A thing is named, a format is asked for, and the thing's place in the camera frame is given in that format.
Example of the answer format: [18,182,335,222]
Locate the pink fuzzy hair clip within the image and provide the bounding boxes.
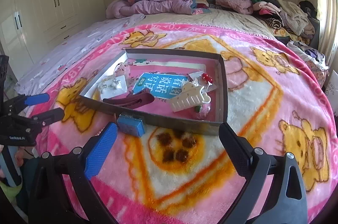
[193,104,211,120]

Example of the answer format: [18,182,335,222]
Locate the cream white claw clip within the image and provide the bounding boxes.
[168,82,211,112]

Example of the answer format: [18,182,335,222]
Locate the dark maroon oval hair clip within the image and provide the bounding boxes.
[103,92,155,109]

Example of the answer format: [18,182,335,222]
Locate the pearl earrings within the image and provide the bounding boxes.
[97,75,128,100]

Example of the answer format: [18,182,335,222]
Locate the red ball earrings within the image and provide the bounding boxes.
[188,71,217,93]

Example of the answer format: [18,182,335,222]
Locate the person's left hand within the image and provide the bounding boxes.
[0,145,25,178]

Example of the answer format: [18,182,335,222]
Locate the small blue box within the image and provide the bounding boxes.
[117,113,146,138]

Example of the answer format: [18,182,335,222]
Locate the grey cardboard tray box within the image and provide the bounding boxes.
[80,49,228,136]

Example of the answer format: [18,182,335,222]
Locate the pink book with blue label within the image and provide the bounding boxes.
[118,59,217,121]

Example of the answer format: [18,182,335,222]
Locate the sheer pink dotted bow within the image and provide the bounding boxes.
[114,63,131,79]

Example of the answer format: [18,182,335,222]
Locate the white built-in wardrobe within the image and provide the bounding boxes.
[1,0,105,80]

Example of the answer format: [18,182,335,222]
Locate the white plastic bag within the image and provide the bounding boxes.
[325,71,338,116]

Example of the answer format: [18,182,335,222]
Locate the grey bag of clothes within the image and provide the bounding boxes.
[286,41,329,71]

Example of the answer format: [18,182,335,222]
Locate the beige bed sheet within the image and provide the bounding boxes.
[14,9,274,95]

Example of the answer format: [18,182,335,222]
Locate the pile of mixed clothes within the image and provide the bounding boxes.
[251,0,320,49]

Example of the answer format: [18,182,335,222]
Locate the folded pink knit garment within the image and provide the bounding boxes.
[215,0,254,15]

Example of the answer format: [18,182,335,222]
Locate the pink crumpled quilt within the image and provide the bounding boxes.
[105,0,211,19]

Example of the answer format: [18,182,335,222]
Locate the cream window curtain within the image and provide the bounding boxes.
[317,0,337,66]

